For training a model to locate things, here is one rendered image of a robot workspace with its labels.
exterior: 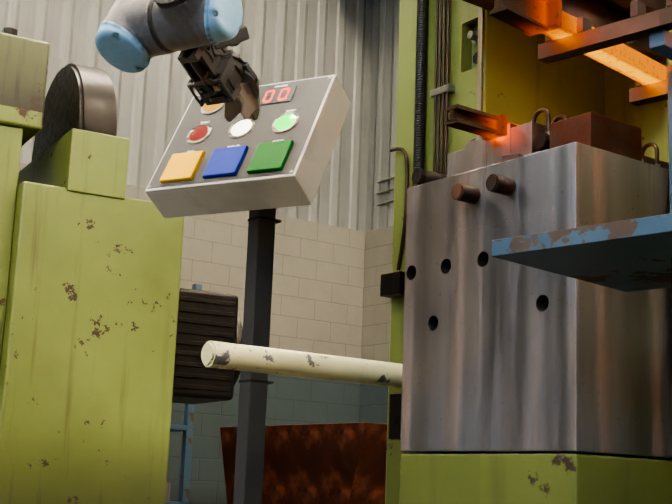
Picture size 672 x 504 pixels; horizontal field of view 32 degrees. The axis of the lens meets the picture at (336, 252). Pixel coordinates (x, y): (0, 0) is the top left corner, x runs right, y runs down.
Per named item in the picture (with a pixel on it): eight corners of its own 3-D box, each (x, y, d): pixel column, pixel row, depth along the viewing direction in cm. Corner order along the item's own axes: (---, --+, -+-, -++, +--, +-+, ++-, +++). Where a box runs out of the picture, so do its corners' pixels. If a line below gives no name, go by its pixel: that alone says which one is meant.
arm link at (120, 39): (135, 25, 172) (165, -29, 179) (77, 38, 178) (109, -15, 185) (169, 71, 178) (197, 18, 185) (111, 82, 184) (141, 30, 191)
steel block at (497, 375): (576, 451, 161) (575, 140, 170) (399, 451, 191) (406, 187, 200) (806, 468, 193) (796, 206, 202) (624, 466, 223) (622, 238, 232)
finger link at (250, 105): (247, 137, 208) (222, 100, 202) (257, 114, 211) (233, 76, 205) (262, 135, 206) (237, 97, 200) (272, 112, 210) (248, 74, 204)
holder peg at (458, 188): (462, 198, 182) (462, 181, 182) (450, 201, 184) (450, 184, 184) (480, 202, 184) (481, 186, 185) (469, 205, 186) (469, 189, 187)
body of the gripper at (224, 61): (201, 110, 203) (166, 58, 195) (217, 76, 208) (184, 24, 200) (238, 104, 199) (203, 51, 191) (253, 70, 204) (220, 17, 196)
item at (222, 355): (214, 368, 193) (215, 336, 194) (197, 370, 197) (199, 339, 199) (416, 389, 219) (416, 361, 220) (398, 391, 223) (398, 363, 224)
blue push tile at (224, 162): (234, 172, 218) (247, 144, 223) (201, 176, 222) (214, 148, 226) (238, 179, 220) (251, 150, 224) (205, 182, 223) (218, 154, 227)
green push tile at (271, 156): (280, 167, 214) (292, 138, 218) (245, 170, 217) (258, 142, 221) (284, 174, 215) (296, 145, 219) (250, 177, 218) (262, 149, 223)
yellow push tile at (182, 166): (190, 177, 223) (203, 149, 228) (158, 180, 226) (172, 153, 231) (194, 183, 224) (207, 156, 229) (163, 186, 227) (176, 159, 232)
